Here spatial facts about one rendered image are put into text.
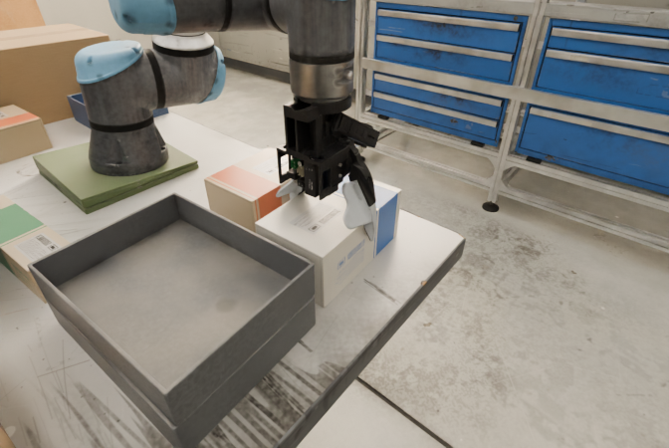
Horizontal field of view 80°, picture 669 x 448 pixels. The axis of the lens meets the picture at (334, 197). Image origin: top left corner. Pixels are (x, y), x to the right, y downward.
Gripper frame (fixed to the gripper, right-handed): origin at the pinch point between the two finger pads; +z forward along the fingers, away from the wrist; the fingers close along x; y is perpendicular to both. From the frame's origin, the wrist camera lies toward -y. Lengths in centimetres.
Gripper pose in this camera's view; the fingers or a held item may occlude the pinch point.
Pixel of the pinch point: (333, 220)
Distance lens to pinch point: 60.1
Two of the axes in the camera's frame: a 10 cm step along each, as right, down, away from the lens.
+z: 0.0, 8.4, 5.4
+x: 8.0, 3.2, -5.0
